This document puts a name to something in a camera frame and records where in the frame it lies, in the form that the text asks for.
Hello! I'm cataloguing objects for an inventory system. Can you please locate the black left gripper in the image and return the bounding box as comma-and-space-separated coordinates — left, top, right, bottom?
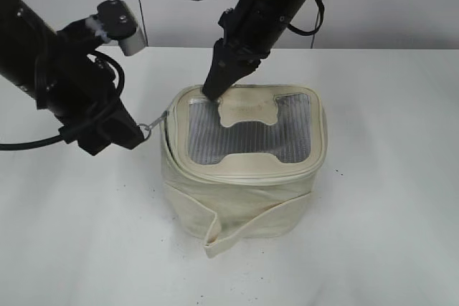
35, 21, 143, 156

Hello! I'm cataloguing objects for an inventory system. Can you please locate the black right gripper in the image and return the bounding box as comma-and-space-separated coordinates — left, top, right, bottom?
202, 0, 293, 99

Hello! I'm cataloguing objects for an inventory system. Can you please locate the silver zipper pull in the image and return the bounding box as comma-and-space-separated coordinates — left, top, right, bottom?
138, 110, 169, 141

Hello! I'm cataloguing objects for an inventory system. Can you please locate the cream zippered bag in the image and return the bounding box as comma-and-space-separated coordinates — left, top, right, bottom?
160, 85, 328, 257

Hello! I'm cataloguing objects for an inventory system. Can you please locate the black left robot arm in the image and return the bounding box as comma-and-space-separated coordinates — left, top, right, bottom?
1, 0, 146, 156

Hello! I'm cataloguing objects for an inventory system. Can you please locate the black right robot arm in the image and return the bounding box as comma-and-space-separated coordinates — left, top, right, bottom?
202, 0, 325, 101

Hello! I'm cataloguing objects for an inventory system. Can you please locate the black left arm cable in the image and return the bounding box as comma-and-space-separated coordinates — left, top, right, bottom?
0, 51, 126, 151

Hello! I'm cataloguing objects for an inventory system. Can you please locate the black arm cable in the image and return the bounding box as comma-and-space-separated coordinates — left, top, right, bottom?
286, 0, 326, 37
0, 51, 126, 151

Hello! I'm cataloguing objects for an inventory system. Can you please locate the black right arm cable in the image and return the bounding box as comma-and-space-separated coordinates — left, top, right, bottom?
286, 0, 326, 37

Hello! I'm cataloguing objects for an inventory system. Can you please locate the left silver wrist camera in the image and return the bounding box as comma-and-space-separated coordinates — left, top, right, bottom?
85, 0, 147, 57

